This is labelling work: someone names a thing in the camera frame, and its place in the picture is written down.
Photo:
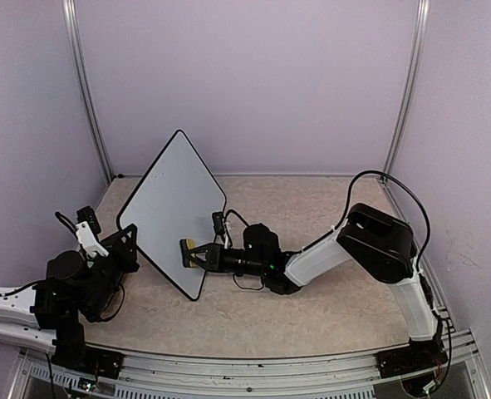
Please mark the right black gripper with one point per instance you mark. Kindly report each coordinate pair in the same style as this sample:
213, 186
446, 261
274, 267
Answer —
213, 261

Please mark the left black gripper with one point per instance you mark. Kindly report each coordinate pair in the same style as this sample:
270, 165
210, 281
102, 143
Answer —
127, 253

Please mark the yellow black whiteboard eraser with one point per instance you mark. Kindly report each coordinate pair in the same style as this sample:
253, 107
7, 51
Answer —
186, 246

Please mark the white whiteboard black frame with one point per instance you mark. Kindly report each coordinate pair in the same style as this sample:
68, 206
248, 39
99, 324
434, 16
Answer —
174, 200

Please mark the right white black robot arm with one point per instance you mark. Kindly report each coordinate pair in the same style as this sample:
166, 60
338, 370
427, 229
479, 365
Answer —
381, 244

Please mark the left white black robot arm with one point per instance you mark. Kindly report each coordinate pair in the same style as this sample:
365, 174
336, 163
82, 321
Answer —
79, 284

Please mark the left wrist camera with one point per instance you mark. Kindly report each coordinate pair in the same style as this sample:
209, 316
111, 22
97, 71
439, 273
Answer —
87, 229

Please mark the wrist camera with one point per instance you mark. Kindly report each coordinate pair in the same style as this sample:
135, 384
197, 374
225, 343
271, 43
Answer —
87, 229
221, 229

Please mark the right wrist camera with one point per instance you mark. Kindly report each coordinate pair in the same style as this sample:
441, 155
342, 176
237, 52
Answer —
221, 229

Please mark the aluminium front rail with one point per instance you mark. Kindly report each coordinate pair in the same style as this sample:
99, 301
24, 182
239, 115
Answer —
145, 375

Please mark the left aluminium corner post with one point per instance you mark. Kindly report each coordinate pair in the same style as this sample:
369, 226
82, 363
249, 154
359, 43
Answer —
74, 37

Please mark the aluminium corner post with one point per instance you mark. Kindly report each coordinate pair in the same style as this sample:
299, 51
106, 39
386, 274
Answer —
74, 37
417, 47

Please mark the right aluminium corner post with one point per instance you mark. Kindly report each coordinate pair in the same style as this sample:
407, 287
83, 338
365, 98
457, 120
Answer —
417, 47

